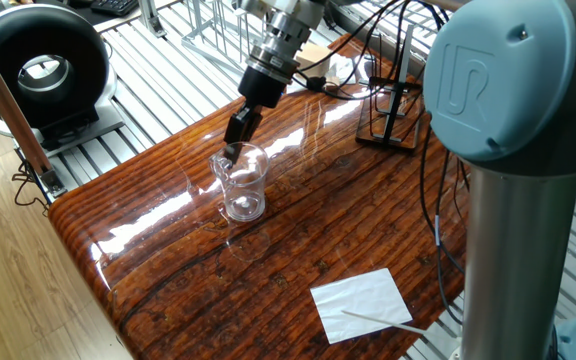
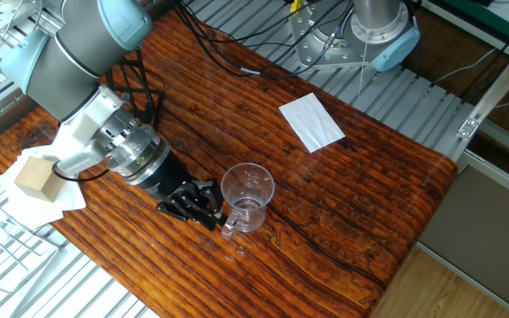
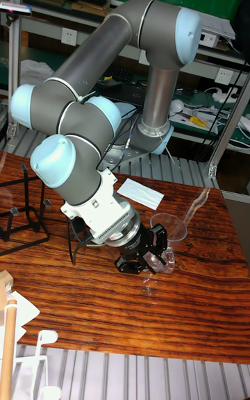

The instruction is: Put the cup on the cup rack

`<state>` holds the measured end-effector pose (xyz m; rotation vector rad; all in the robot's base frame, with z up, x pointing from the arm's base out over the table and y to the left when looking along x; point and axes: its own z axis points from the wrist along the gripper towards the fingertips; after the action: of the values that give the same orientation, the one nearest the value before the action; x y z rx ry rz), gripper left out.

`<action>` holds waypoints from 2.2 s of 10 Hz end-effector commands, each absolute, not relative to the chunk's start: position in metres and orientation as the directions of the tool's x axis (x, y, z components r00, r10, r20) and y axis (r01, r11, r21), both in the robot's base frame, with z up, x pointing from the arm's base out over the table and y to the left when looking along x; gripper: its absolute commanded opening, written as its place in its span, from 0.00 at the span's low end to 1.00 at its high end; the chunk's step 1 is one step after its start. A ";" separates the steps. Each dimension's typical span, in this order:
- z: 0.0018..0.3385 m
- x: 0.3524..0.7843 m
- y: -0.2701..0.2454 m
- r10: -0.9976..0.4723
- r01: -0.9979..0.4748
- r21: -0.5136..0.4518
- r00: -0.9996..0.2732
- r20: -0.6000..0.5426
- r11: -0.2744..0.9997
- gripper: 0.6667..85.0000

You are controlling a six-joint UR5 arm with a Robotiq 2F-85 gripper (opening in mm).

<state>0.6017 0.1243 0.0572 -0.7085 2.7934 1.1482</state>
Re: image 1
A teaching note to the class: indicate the white wrist sensor mount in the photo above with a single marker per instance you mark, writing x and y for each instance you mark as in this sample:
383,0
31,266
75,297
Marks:
298,10

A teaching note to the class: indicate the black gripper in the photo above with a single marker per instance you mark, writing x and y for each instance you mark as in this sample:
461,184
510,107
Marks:
263,90

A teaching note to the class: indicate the black metal cup rack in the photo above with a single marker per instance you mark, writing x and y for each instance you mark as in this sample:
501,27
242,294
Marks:
395,100

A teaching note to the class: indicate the large wooden block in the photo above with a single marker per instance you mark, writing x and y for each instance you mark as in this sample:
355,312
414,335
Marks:
315,54

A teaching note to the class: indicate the aluminium frame bar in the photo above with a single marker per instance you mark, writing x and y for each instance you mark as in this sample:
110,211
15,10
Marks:
3,100

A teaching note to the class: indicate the black keyboard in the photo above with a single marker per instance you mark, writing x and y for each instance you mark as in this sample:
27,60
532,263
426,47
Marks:
113,6

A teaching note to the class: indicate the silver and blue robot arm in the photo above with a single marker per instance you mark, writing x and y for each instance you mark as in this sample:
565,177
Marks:
518,100

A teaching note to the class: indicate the black round duct fan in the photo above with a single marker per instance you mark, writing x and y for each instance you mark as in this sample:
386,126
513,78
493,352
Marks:
43,30

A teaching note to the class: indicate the aluminium profile post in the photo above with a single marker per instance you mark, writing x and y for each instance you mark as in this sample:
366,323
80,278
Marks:
150,17

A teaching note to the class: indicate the white crumpled cloth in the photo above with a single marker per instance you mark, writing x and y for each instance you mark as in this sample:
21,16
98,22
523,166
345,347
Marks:
345,67

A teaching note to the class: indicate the white paper sheet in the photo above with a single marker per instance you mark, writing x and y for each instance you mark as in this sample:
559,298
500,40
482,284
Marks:
360,295

